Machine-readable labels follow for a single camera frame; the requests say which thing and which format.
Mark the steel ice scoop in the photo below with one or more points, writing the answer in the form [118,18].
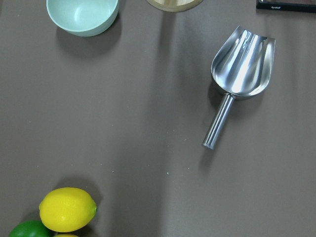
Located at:
[241,69]

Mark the wooden mug tree stand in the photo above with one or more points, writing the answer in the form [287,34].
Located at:
[174,5]

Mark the mint green bowl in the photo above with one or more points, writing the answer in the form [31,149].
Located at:
[84,18]

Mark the yellow lemon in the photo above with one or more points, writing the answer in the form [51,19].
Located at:
[66,235]
[67,209]

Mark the green lime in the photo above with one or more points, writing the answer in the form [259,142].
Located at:
[31,229]

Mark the black wire glass rack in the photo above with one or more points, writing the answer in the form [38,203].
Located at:
[308,6]

